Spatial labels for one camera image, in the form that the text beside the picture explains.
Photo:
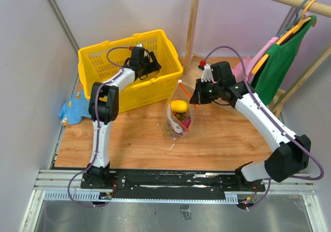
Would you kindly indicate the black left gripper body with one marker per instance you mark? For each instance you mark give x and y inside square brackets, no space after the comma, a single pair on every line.
[145,65]

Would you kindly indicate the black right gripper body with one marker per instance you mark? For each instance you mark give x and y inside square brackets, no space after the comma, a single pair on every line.
[210,91]

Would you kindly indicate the clear zip top bag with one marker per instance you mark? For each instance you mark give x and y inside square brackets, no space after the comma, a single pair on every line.
[180,92]

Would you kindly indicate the bunch of brown longans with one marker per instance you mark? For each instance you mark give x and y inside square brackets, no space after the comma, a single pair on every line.
[174,128]

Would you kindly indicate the dark red fruit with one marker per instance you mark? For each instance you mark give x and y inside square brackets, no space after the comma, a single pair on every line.
[185,122]

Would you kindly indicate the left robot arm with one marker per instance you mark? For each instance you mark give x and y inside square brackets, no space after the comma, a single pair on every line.
[104,109]

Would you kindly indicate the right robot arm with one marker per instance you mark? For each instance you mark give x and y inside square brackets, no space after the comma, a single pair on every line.
[289,151]

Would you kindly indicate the pink shirt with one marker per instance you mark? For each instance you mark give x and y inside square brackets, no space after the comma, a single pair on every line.
[249,63]

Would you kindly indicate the green shirt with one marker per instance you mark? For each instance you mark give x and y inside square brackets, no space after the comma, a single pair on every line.
[279,59]

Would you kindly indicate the yellow plastic shopping basket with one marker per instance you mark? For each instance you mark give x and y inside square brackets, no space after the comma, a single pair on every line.
[99,62]

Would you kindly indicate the blue cartoon cloth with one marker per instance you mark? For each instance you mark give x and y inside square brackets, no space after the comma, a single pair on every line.
[75,109]

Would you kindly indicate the grey clothes hanger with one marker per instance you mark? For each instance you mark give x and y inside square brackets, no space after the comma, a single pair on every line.
[291,20]

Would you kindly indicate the yellow clothes hanger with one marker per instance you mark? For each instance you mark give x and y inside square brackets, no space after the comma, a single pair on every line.
[303,19]

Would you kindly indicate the wooden clothes rack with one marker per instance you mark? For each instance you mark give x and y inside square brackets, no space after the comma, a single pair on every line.
[247,25]

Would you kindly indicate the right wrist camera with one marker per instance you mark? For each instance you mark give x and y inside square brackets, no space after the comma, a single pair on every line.
[207,72]

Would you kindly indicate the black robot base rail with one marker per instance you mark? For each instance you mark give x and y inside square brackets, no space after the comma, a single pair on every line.
[170,185]

